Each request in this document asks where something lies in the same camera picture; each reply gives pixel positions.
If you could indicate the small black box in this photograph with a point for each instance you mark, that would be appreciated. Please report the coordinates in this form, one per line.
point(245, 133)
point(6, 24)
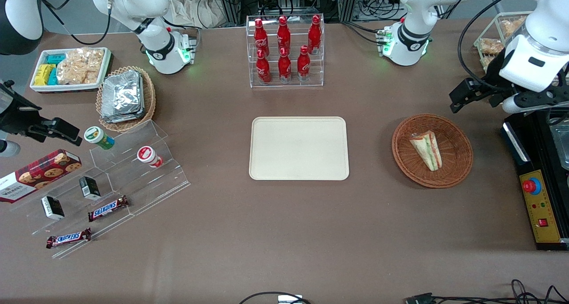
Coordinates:
point(90, 188)
point(53, 207)

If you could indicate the clear plastic container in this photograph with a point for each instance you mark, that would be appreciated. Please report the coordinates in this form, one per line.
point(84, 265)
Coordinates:
point(561, 144)

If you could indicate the Snickers chocolate bar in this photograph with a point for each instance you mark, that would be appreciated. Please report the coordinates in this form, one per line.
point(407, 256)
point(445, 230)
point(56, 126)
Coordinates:
point(68, 238)
point(108, 208)

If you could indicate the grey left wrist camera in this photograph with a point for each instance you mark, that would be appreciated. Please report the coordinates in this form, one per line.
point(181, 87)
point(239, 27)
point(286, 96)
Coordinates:
point(518, 104)

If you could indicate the red emergency stop button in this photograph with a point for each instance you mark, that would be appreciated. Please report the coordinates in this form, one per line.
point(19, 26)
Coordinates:
point(530, 186)

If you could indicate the clear acrylic step display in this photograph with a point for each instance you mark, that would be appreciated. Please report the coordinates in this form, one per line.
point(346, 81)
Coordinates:
point(146, 184)

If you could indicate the teal snack packet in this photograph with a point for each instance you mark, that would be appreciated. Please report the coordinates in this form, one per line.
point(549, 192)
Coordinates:
point(53, 77)
point(56, 58)

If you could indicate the clear bagged pastry snack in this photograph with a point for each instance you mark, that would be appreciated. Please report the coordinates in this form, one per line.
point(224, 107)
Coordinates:
point(511, 27)
point(490, 46)
point(486, 62)

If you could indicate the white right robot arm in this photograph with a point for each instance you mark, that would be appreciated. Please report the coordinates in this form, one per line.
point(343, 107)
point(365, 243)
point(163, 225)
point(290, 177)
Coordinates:
point(155, 37)

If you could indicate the yellow snack packet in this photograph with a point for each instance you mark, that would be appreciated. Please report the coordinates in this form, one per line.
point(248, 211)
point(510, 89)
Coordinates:
point(43, 75)

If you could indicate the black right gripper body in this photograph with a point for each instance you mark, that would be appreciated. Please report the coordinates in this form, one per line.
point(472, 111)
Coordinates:
point(15, 118)

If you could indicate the black control box yellow panel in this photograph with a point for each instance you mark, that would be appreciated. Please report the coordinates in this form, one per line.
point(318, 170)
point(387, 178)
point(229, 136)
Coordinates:
point(540, 206)

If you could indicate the beige plastic tray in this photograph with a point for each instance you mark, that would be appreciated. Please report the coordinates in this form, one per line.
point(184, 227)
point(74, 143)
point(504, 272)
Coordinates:
point(298, 148)

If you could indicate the round brown wicker basket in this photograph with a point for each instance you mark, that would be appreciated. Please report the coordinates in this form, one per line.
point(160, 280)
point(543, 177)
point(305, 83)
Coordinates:
point(453, 162)

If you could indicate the oval light wicker basket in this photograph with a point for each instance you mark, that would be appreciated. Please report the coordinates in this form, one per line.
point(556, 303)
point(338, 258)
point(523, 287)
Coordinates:
point(149, 99)

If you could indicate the red cola bottle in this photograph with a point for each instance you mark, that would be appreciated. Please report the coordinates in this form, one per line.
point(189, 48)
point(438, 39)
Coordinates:
point(263, 67)
point(284, 66)
point(283, 34)
point(314, 34)
point(260, 36)
point(303, 64)

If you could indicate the aluminium frame post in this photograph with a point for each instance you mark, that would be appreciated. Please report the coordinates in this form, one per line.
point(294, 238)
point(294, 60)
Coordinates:
point(347, 2)
point(232, 2)

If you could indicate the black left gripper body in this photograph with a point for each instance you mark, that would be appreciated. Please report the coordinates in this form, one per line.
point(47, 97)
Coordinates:
point(494, 78)

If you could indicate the clear bag of crackers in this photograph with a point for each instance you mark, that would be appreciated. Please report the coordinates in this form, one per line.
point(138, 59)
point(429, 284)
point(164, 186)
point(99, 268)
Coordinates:
point(80, 66)

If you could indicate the beige cloth bag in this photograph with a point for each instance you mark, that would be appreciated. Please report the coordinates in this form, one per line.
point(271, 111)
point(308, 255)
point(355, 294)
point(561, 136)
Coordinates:
point(195, 8)

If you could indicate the triangular sandwich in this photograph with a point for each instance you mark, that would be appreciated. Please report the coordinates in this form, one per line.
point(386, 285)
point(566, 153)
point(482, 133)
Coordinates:
point(427, 150)

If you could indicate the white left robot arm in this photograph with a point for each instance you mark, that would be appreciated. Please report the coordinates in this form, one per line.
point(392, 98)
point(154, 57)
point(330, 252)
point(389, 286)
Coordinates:
point(413, 10)

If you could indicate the green lid snack cup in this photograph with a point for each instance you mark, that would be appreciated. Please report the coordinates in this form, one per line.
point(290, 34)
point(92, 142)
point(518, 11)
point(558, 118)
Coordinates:
point(98, 137)

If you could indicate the clear acrylic bottle rack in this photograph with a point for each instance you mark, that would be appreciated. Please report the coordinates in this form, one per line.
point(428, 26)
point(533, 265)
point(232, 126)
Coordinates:
point(286, 85)

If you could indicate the small white device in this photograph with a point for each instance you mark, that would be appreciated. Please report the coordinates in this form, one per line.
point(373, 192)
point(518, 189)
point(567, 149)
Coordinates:
point(290, 299)

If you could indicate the red Walkers cookie box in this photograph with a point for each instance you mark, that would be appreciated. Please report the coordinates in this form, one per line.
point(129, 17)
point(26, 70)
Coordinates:
point(40, 175)

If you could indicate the white rectangular snack tray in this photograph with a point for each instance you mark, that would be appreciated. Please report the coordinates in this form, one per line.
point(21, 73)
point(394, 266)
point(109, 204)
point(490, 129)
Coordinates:
point(40, 88)

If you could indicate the red lid snack cup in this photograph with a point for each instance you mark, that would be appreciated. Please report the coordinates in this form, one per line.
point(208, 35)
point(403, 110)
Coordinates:
point(149, 156)

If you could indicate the silver foil wrapped pack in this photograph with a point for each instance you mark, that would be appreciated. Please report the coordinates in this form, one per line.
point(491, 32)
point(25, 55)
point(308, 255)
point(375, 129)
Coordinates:
point(122, 90)
point(124, 117)

